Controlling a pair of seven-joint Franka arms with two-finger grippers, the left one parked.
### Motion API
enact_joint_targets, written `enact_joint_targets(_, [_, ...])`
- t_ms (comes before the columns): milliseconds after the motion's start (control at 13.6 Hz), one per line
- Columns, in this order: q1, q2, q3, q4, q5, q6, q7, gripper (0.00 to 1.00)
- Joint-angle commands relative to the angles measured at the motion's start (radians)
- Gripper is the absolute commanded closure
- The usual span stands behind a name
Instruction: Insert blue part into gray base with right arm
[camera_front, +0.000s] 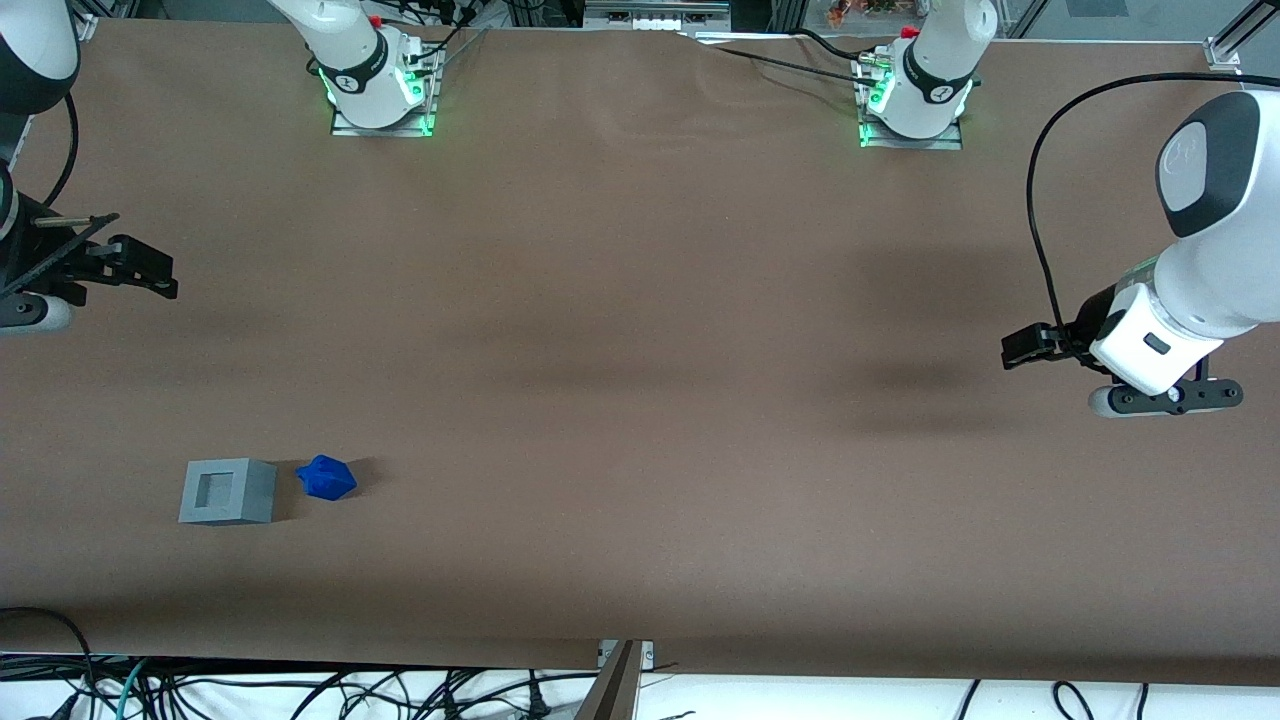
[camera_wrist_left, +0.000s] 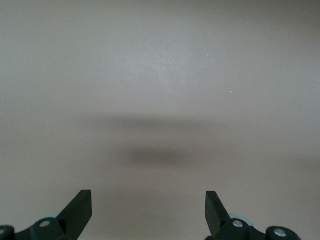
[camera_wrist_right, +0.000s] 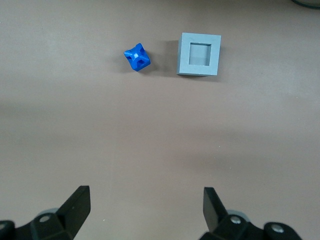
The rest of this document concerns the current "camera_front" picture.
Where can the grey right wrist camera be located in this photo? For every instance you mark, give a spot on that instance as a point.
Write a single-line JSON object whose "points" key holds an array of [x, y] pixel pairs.
{"points": [[30, 315]]}

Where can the aluminium profile beam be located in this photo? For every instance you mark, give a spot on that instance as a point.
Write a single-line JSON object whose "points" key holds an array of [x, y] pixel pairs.
{"points": [[615, 685]]}

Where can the metal corner bracket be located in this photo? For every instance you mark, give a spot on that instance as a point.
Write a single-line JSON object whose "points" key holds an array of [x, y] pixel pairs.
{"points": [[80, 25], [1222, 52]]}

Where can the thin grey rod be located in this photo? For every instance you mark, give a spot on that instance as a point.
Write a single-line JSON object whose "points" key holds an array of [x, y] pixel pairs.
{"points": [[80, 219]]}

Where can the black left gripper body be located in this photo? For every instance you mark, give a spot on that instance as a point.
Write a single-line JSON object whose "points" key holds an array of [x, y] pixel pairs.
{"points": [[1092, 320]]}

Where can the gray square base block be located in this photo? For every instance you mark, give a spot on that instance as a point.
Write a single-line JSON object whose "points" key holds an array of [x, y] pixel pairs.
{"points": [[255, 495]]}

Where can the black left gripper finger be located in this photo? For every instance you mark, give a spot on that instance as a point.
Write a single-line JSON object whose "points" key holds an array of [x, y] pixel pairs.
{"points": [[1030, 346]]}

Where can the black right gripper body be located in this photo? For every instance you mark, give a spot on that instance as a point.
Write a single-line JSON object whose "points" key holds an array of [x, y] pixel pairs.
{"points": [[62, 265]]}

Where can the white power strip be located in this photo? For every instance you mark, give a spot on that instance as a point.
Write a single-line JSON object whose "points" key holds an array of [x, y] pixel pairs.
{"points": [[655, 15]]}

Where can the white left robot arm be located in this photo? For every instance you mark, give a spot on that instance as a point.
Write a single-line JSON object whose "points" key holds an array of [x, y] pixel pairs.
{"points": [[1210, 270]]}

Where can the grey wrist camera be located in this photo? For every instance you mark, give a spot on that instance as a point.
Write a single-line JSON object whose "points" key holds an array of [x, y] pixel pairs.
{"points": [[30, 315], [1150, 400]]}

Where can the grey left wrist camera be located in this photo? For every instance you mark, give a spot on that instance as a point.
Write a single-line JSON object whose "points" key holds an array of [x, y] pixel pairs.
{"points": [[1150, 400]]}

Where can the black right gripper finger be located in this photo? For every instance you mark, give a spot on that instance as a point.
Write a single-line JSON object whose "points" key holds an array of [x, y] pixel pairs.
{"points": [[140, 265]]}

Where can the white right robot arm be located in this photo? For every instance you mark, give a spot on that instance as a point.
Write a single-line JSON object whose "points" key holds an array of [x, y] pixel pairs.
{"points": [[345, 45]]}

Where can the paper table cover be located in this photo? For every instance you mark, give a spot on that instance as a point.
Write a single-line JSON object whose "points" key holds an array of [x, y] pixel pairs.
{"points": [[640, 300]]}

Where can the blue plastic part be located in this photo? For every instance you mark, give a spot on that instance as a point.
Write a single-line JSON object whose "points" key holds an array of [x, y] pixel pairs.
{"points": [[327, 479]]}

